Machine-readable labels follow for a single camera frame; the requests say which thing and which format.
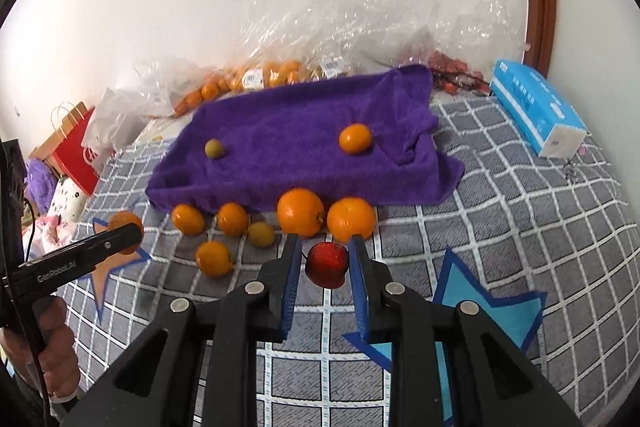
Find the white printed bag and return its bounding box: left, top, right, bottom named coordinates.
left=50, top=179, right=87, bottom=223

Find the purple towel lined tray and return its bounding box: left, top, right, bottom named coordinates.
left=146, top=64, right=466, bottom=212

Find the black cable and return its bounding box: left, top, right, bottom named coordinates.
left=20, top=197, right=53, bottom=423

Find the white plastic bag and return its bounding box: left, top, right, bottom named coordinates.
left=81, top=89, right=146, bottom=158

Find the crumpled clear plastic bag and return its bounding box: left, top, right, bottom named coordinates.
left=390, top=0, right=528, bottom=72
left=240, top=0, right=396, bottom=78

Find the grey checked blanket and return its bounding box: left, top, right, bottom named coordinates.
left=55, top=94, right=640, bottom=427

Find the small red fruit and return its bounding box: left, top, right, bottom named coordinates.
left=305, top=243, right=349, bottom=290

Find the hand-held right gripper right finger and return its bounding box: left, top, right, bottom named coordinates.
left=349, top=233, right=582, bottom=427

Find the person's left hand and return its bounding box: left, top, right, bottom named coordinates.
left=0, top=296, right=82, bottom=404

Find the purple plush item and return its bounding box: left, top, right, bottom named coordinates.
left=25, top=159, right=58, bottom=214

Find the pink cloth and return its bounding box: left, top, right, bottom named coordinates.
left=22, top=214, right=76, bottom=268

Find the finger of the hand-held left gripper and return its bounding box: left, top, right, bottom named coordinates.
left=79, top=223, right=145, bottom=272

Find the small yellow-green fruit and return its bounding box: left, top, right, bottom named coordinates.
left=247, top=222, right=275, bottom=249

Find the blue tissue pack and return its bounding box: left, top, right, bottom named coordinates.
left=489, top=59, right=588, bottom=158

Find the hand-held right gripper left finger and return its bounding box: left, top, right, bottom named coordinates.
left=60, top=233, right=303, bottom=427

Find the small mandarin orange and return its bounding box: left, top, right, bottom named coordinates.
left=108, top=211, right=145, bottom=255
left=195, top=241, right=234, bottom=278
left=216, top=202, right=249, bottom=238
left=171, top=204, right=206, bottom=236

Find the large orange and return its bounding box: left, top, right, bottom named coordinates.
left=276, top=188, right=326, bottom=239
left=326, top=198, right=377, bottom=243

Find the clear bag of small oranges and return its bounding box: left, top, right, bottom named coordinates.
left=135, top=57, right=231, bottom=118

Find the red paper bag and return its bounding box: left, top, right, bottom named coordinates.
left=29, top=101, right=103, bottom=198

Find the pile of small red fruits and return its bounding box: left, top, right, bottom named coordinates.
left=427, top=51, right=493, bottom=96

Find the medium orange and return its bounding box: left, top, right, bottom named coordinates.
left=339, top=123, right=373, bottom=156

